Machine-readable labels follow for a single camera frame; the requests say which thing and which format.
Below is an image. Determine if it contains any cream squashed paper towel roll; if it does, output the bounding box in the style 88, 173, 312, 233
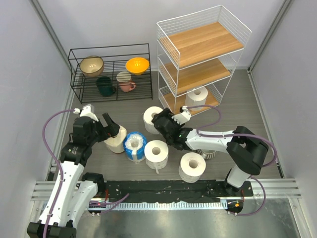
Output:
104, 126, 127, 154

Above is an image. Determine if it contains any dotted white paper towel roll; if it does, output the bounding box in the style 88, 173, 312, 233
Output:
179, 152, 206, 183

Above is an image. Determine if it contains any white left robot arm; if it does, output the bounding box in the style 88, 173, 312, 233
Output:
27, 112, 120, 238

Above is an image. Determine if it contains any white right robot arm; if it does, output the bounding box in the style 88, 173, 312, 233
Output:
152, 107, 268, 196

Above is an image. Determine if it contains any blue wrapped paper towel roll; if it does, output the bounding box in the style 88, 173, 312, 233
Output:
123, 131, 147, 163

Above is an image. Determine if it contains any grey ribbed mug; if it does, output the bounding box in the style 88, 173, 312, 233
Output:
196, 149, 217, 160

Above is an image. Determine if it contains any pink mug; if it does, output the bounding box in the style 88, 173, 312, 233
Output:
118, 81, 136, 93

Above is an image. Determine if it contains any dark green mug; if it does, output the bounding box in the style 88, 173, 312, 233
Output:
96, 76, 116, 97

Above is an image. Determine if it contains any cream round lid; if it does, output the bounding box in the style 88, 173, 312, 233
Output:
116, 71, 132, 82

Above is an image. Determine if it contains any beige ceramic bowl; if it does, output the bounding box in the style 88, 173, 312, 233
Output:
80, 56, 104, 77

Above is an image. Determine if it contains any orange bowl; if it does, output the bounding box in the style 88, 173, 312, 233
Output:
125, 57, 150, 75

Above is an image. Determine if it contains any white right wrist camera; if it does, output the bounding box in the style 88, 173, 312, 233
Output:
172, 106, 191, 125

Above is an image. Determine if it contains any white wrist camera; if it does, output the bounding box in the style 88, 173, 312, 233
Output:
73, 104, 99, 121
172, 106, 191, 125

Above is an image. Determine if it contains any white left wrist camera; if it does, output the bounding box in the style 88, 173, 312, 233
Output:
73, 104, 99, 121

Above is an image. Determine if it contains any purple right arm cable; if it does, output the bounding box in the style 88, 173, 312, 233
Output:
187, 105, 277, 216

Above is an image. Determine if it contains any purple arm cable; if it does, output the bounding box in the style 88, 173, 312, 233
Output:
41, 109, 75, 238
187, 105, 277, 216

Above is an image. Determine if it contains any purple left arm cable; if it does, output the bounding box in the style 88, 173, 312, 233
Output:
41, 109, 75, 238

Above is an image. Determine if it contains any black wire dish rack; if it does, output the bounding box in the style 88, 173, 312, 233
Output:
68, 43, 153, 104

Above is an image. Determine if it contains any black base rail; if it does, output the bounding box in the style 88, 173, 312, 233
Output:
101, 179, 254, 203

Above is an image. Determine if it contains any white cable duct strip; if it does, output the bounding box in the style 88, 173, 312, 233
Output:
87, 200, 228, 211

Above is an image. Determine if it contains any white wire wooden shelf unit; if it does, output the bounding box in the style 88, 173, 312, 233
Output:
157, 5, 252, 116

